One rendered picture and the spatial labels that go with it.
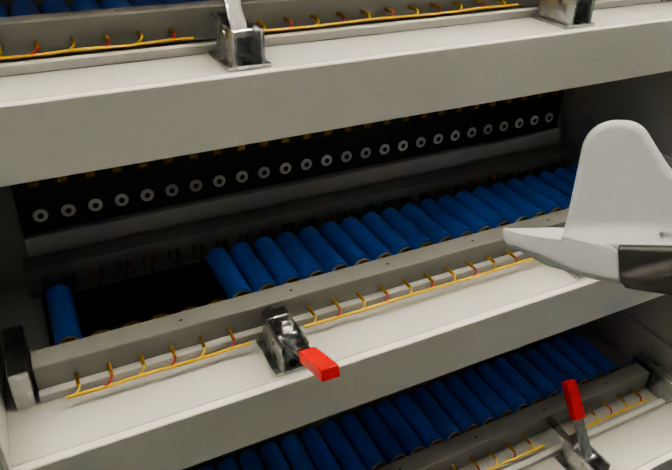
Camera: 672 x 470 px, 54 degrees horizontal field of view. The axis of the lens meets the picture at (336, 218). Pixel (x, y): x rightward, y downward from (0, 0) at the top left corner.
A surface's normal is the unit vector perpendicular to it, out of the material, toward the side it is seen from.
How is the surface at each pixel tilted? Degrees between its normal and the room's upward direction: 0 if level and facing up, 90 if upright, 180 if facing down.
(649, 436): 18
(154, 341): 109
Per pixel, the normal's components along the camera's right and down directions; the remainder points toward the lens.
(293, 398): 0.44, 0.46
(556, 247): -0.77, 0.23
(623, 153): -0.52, 0.25
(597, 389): 0.02, -0.87
